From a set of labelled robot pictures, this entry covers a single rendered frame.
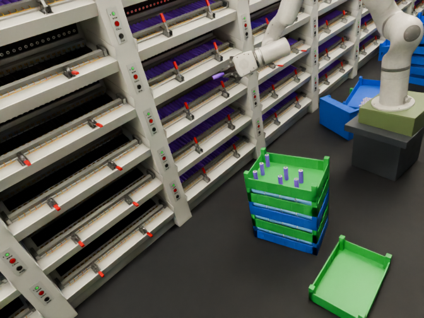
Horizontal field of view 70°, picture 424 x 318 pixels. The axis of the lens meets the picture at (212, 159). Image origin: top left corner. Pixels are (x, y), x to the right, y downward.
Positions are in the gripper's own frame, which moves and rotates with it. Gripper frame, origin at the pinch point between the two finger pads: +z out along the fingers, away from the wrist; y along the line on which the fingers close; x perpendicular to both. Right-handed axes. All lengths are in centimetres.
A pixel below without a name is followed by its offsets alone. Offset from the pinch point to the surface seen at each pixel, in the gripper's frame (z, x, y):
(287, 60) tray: -39, 53, 6
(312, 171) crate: -19, -24, 54
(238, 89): -3.4, 22.4, 10.1
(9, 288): 102, -60, 43
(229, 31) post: -10.0, 18.6, -19.5
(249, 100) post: -6.9, 28.4, 18.5
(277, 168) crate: -6, -18, 49
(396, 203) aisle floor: -54, -8, 90
